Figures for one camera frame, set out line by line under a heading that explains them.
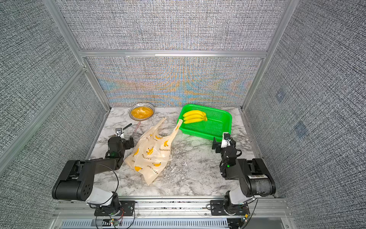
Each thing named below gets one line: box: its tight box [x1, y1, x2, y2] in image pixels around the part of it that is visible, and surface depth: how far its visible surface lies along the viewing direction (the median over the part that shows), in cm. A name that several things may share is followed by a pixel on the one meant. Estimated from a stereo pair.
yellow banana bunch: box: [183, 110, 208, 124], surface depth 107 cm
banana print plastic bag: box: [124, 117, 183, 186], surface depth 88 cm
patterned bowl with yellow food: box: [128, 102, 155, 122], surface depth 112 cm
